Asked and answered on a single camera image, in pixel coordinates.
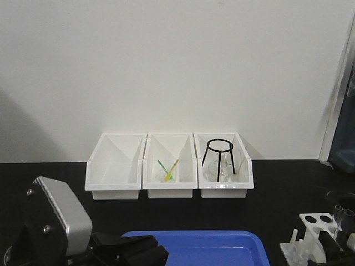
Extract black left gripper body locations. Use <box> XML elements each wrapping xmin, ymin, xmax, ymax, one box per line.
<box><xmin>64</xmin><ymin>232</ymin><xmax>169</xmax><ymax>265</ymax></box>

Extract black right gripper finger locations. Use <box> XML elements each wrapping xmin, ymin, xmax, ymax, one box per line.
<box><xmin>318</xmin><ymin>231</ymin><xmax>354</xmax><ymax>265</ymax></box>

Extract clear glass test tube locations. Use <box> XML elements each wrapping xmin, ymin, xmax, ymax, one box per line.
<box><xmin>334</xmin><ymin>209</ymin><xmax>354</xmax><ymax>245</ymax></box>

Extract white test tube rack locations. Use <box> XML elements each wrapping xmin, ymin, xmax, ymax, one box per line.
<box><xmin>280</xmin><ymin>213</ymin><xmax>337</xmax><ymax>265</ymax></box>

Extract test tube in rack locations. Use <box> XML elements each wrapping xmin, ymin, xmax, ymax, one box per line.
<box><xmin>333</xmin><ymin>205</ymin><xmax>344</xmax><ymax>231</ymax></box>

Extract grey pegboard drying rack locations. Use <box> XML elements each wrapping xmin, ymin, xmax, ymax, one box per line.
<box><xmin>328</xmin><ymin>71</ymin><xmax>354</xmax><ymax>174</ymax></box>

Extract black lab sink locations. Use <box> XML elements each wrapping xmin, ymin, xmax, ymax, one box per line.
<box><xmin>326</xmin><ymin>191</ymin><xmax>354</xmax><ymax>211</ymax></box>

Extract white left storage bin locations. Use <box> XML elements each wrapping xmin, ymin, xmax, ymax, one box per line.
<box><xmin>85</xmin><ymin>133</ymin><xmax>147</xmax><ymax>200</ymax></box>

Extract white storage bin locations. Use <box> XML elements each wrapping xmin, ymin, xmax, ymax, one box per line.
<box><xmin>194</xmin><ymin>132</ymin><xmax>254</xmax><ymax>198</ymax></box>
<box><xmin>142</xmin><ymin>133</ymin><xmax>197</xmax><ymax>199</ymax></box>
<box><xmin>85</xmin><ymin>133</ymin><xmax>147</xmax><ymax>200</ymax></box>

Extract blue plastic tray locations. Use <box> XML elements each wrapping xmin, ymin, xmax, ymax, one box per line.
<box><xmin>124</xmin><ymin>230</ymin><xmax>270</xmax><ymax>266</ymax></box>

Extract green yellow plastic sticks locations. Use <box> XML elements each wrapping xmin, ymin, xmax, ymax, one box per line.
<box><xmin>157</xmin><ymin>159</ymin><xmax>180</xmax><ymax>182</ymax></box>

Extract white middle storage bin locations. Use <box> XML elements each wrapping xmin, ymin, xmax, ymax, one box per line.
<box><xmin>142</xmin><ymin>133</ymin><xmax>197</xmax><ymax>199</ymax></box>

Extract clear glassware in bin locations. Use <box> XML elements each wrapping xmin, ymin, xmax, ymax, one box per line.
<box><xmin>203</xmin><ymin>156</ymin><xmax>233</xmax><ymax>182</ymax></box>

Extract white right storage bin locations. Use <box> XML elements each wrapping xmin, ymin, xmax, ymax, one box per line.
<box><xmin>194</xmin><ymin>132</ymin><xmax>254</xmax><ymax>198</ymax></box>

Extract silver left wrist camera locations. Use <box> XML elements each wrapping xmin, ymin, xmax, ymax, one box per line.
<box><xmin>4</xmin><ymin>176</ymin><xmax>92</xmax><ymax>265</ymax></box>

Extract black wire tripod stand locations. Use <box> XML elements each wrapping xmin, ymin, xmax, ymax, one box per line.
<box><xmin>202</xmin><ymin>138</ymin><xmax>236</xmax><ymax>175</ymax></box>

